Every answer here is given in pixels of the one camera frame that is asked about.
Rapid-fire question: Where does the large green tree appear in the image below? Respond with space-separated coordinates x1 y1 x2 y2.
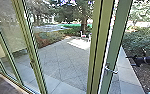
50 0 95 34

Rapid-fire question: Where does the green framed glass door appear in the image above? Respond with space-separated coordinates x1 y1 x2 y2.
0 0 134 94

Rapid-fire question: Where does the metal door lever handle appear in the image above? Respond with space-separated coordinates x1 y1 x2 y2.
104 63 119 76

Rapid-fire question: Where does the green garden hedge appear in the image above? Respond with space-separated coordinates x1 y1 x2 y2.
122 28 150 58

